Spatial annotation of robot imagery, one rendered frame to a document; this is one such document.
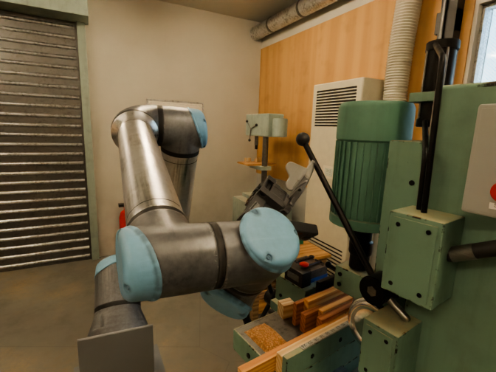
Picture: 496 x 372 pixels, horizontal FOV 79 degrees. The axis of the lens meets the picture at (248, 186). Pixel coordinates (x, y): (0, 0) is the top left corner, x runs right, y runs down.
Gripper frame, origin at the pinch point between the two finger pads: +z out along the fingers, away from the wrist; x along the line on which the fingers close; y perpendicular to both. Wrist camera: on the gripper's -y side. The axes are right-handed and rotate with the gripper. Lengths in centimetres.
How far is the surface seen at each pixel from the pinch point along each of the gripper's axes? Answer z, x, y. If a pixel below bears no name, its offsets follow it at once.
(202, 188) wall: 171, 252, 24
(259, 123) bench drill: 189, 136, 17
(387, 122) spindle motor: 10.0, -20.4, -6.5
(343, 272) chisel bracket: -4.6, 11.9, -27.2
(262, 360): -33.9, 17.5, -16.4
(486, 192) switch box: -13.4, -31.7, -16.5
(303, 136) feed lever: 7.4, -5.7, 4.9
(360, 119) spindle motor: 9.9, -17.0, -2.1
